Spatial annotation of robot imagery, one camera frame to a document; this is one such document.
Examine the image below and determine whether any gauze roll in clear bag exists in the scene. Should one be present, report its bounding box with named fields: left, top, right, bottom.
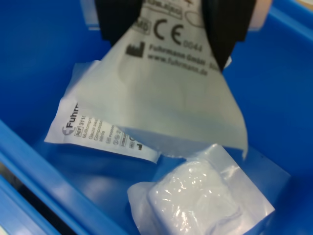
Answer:
left=127, top=143, right=276, bottom=235

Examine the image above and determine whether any blue bin with gauze packets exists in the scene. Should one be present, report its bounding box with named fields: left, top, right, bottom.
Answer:
left=0, top=0, right=313, bottom=235

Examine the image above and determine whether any white printed compress packet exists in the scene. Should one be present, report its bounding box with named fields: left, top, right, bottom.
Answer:
left=44, top=97, right=160, bottom=164

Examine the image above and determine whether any white printed gauze packet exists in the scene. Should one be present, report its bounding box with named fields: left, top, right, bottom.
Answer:
left=72, top=0, right=250, bottom=161

